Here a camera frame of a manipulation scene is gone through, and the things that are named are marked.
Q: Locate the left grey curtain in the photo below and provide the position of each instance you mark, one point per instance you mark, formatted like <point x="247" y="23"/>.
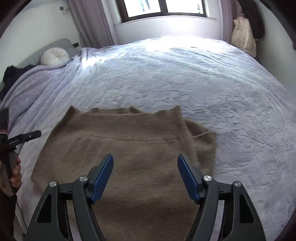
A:
<point x="94" y="23"/>

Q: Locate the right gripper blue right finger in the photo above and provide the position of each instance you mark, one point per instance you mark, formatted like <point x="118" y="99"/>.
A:
<point x="240" y="220"/>

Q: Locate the right grey curtain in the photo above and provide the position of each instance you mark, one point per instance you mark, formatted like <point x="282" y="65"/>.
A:
<point x="230" y="10"/>

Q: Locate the cream puffer jacket hanging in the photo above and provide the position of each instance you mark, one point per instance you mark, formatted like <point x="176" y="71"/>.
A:
<point x="242" y="36"/>

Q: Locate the round white pleated cushion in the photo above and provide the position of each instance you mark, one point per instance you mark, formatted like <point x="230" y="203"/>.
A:
<point x="55" y="57"/>

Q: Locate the lavender quilted bedspread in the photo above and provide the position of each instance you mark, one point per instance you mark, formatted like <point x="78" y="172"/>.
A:
<point x="215" y="85"/>

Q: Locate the black clothes pile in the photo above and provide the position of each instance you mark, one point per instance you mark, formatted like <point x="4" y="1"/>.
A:
<point x="11" y="75"/>

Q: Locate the grey curtain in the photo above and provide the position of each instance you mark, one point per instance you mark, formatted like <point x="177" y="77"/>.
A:
<point x="94" y="23"/>
<point x="230" y="10"/>

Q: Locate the person's left hand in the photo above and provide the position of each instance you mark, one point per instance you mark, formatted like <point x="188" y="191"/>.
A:
<point x="16" y="178"/>

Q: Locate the dark framed window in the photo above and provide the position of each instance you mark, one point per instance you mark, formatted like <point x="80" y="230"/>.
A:
<point x="130" y="10"/>

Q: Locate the black coat hanging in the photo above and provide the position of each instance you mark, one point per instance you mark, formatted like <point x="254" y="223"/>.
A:
<point x="250" y="11"/>

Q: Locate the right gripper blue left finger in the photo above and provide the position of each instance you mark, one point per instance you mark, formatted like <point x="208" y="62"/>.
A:
<point x="50" y="220"/>

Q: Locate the olive brown knit sweater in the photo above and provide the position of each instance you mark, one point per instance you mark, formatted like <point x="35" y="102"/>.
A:
<point x="145" y="197"/>

